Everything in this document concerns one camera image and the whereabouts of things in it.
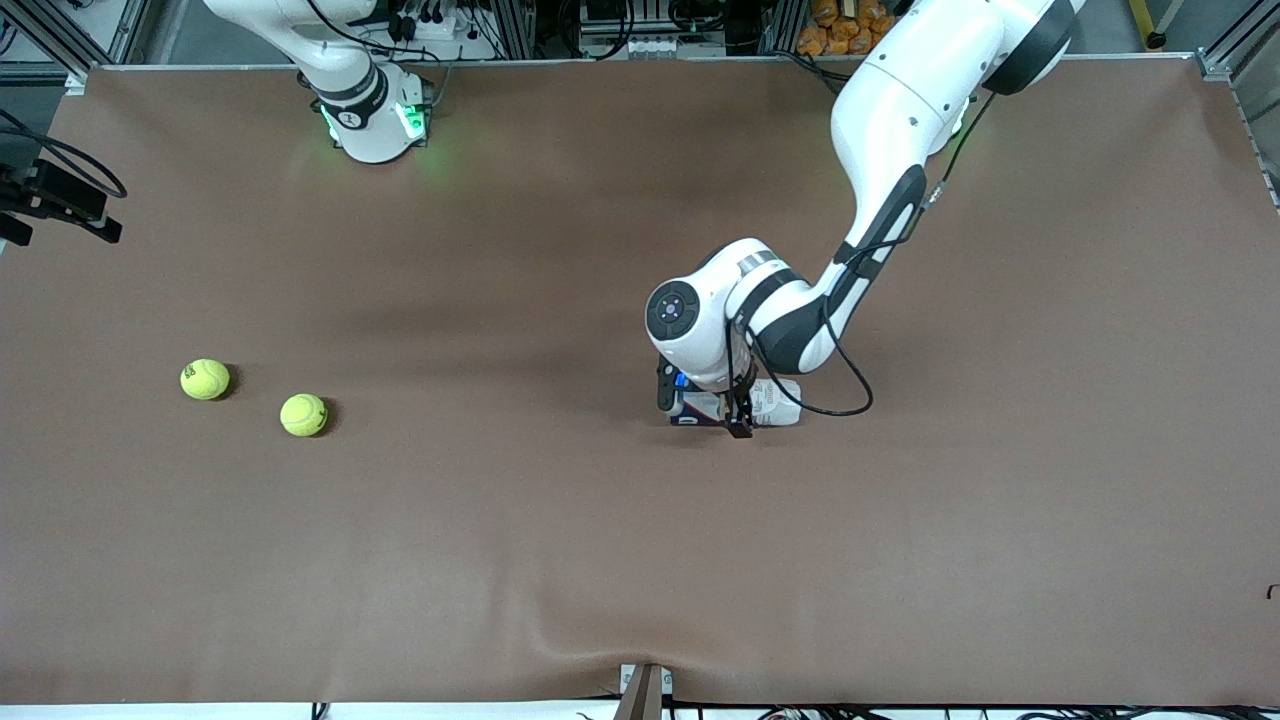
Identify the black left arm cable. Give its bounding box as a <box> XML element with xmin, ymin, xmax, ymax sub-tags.
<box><xmin>735</xmin><ymin>90</ymin><xmax>996</xmax><ymax>418</ymax></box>

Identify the aluminium frame profile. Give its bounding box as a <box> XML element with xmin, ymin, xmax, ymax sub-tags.
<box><xmin>0</xmin><ymin>0</ymin><xmax>151</xmax><ymax>86</ymax></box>
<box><xmin>1195</xmin><ymin>0</ymin><xmax>1280</xmax><ymax>81</ymax></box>

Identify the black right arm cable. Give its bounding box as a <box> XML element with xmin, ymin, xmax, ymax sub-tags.
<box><xmin>0</xmin><ymin>105</ymin><xmax>129</xmax><ymax>199</ymax></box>

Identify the bag of orange objects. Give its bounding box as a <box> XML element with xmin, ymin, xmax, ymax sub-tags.
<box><xmin>797</xmin><ymin>0</ymin><xmax>896</xmax><ymax>56</ymax></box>

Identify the clear plastic tennis ball can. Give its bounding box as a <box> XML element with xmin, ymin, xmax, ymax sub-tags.
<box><xmin>668</xmin><ymin>378</ymin><xmax>803</xmax><ymax>429</ymax></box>

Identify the yellow tennis ball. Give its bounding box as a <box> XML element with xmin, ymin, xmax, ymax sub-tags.
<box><xmin>180</xmin><ymin>358</ymin><xmax>232</xmax><ymax>402</ymax></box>
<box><xmin>279</xmin><ymin>393</ymin><xmax>329</xmax><ymax>438</ymax></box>

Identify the yellow pole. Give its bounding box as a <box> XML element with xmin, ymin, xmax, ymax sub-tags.
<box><xmin>1128</xmin><ymin>0</ymin><xmax>1169</xmax><ymax>51</ymax></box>

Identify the white power strip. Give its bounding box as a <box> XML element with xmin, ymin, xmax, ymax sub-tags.
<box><xmin>385</xmin><ymin>0</ymin><xmax>471</xmax><ymax>43</ymax></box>

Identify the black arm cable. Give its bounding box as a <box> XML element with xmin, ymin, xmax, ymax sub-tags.
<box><xmin>735</xmin><ymin>90</ymin><xmax>996</xmax><ymax>418</ymax></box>
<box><xmin>0</xmin><ymin>105</ymin><xmax>129</xmax><ymax>199</ymax></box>

